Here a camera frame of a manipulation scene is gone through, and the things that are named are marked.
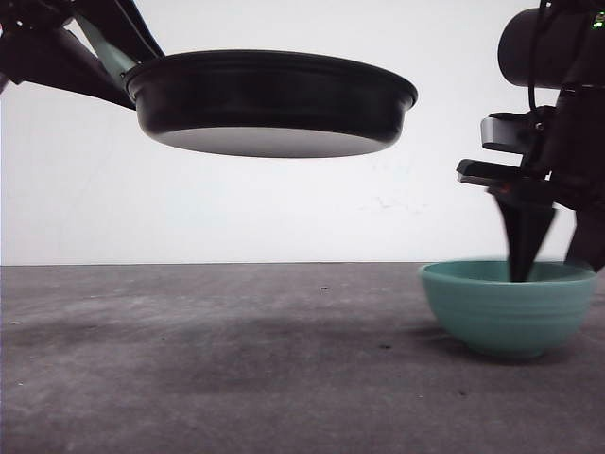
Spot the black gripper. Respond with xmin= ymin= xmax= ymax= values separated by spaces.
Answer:
xmin=456 ymin=84 xmax=605 ymax=284
xmin=1 ymin=0 xmax=164 ymax=110

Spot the teal ceramic bowl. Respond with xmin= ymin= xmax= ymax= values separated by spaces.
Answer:
xmin=419 ymin=259 xmax=596 ymax=358

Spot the black frying pan teal handle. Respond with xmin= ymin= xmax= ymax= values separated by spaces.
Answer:
xmin=75 ymin=13 xmax=420 ymax=160

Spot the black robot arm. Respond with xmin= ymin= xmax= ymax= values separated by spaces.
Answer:
xmin=457 ymin=1 xmax=604 ymax=282

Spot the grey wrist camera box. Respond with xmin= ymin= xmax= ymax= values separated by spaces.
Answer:
xmin=480 ymin=106 xmax=556 ymax=156

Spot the black camera cable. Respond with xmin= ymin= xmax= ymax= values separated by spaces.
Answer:
xmin=527 ymin=0 xmax=557 ymax=117

